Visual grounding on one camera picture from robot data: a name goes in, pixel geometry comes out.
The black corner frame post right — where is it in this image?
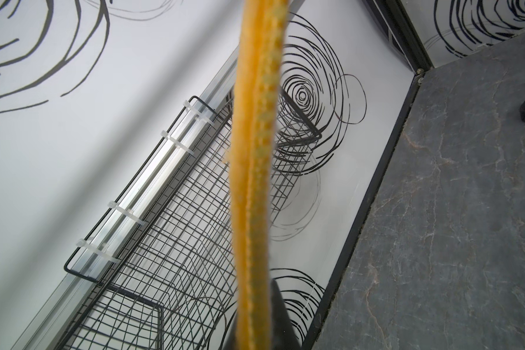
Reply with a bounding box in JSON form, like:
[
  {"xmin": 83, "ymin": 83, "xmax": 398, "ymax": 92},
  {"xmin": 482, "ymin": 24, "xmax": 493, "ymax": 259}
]
[{"xmin": 363, "ymin": 0, "xmax": 433, "ymax": 74}]

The black wire wall basket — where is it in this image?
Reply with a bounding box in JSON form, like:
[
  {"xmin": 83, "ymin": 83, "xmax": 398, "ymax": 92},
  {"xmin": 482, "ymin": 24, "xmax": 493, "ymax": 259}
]
[{"xmin": 54, "ymin": 87, "xmax": 323, "ymax": 350}]

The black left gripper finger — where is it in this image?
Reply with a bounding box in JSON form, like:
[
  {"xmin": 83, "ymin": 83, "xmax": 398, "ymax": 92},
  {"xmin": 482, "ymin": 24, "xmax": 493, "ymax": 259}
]
[{"xmin": 271, "ymin": 279, "xmax": 301, "ymax": 350}]

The aluminium wall rail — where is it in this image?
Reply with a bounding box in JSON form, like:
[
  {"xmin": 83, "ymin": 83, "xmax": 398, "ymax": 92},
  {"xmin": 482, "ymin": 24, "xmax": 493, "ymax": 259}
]
[{"xmin": 10, "ymin": 0, "xmax": 307, "ymax": 350}]

